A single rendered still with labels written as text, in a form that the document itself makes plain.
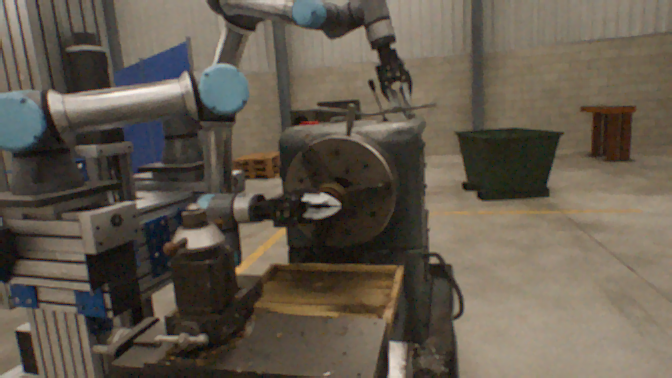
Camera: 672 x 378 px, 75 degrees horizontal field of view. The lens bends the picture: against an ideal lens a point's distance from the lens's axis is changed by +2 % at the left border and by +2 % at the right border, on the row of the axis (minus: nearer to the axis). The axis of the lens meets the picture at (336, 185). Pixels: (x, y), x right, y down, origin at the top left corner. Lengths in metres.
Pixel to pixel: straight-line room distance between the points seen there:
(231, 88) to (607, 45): 11.17
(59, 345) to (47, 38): 0.93
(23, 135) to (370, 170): 0.77
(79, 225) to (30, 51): 0.56
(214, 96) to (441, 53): 10.38
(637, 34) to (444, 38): 4.12
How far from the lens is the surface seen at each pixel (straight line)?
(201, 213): 0.67
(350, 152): 1.16
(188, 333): 0.69
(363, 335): 0.69
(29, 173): 1.22
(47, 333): 1.72
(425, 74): 11.20
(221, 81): 1.05
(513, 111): 11.36
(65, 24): 1.54
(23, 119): 1.07
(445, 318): 1.67
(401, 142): 1.30
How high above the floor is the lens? 1.31
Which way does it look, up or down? 10 degrees down
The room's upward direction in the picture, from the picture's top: 4 degrees counter-clockwise
